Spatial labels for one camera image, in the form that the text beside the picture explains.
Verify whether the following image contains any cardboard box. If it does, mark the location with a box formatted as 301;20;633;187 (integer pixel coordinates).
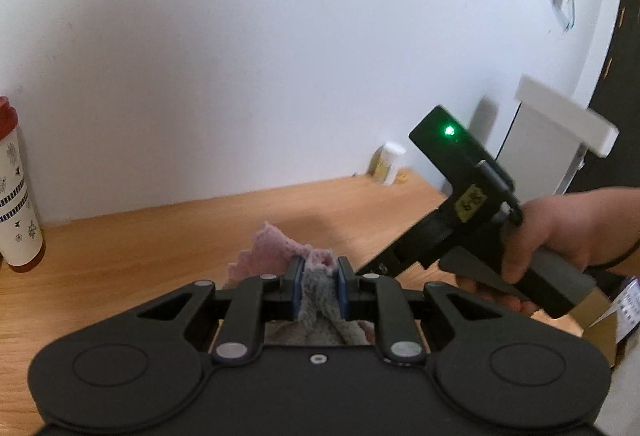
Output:
569;287;622;369

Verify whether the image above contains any dark door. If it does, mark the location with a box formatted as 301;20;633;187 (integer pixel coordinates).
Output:
586;0;640;193

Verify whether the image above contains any person's right forearm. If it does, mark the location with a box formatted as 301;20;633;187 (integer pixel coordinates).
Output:
617;188;640;278

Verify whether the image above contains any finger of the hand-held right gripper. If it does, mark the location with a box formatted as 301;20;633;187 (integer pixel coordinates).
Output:
357;243;404;278

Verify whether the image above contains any white printed paper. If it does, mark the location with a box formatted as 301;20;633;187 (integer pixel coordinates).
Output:
589;277;640;344

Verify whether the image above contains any black cable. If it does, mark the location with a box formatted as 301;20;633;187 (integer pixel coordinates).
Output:
492;100;523;164

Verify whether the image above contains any pink and grey cleaning cloth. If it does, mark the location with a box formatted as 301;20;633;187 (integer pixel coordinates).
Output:
222;220;377;347

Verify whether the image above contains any white patterned bottle red lid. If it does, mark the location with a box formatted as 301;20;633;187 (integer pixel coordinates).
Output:
0;97;46;273

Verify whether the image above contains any person's right hand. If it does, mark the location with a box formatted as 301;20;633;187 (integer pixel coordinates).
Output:
457;188;620;317

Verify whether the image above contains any black wrist band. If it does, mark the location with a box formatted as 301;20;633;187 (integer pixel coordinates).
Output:
589;236;640;273

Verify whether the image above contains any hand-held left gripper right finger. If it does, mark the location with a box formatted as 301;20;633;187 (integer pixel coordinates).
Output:
337;256;502;365

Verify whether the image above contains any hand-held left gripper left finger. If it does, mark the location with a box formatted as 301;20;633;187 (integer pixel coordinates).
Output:
135;256;305;364

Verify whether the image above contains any small white bottle yellow label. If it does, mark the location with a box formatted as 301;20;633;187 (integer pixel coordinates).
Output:
368;142;406;186

